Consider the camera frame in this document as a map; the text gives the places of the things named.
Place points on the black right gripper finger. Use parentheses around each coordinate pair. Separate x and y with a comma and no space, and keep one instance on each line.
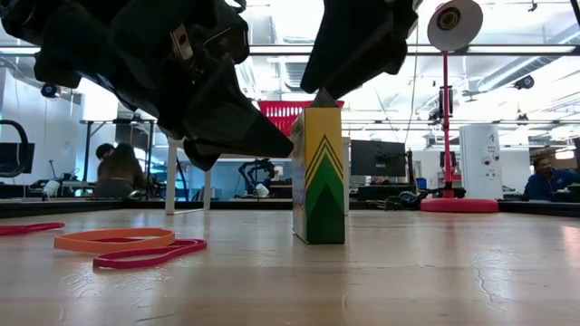
(349,45)
(325,100)

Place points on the black monitor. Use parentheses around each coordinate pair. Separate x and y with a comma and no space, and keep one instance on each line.
(378,158)
(11,158)

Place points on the white perforated metal shelf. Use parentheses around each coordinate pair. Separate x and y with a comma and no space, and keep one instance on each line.
(171,181)

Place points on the black ceiling spotlight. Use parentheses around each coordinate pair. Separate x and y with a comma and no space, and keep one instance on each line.
(524,82)
(49,90)

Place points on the person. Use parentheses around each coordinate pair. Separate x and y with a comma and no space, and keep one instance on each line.
(120,174)
(548,185)

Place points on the Crayola crayon box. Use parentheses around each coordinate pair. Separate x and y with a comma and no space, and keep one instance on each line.
(324,181)

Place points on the orange rubber band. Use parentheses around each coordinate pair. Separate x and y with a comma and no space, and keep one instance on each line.
(113,242)

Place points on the red rubber band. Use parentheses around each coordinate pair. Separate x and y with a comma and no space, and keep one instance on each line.
(149,260)
(27,227)

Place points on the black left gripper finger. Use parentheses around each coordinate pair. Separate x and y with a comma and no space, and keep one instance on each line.
(201,160)
(226,122)

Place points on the white round pillar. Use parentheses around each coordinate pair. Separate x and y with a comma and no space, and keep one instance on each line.
(479,158)

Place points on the red desk lamp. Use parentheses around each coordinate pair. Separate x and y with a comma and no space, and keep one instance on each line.
(457,206)

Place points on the black background robot arm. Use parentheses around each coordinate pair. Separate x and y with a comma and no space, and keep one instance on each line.
(254,172)

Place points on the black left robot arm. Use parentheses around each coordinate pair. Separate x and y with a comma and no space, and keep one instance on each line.
(59,36)

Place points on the red plastic basket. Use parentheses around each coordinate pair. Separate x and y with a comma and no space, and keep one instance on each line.
(276,117)

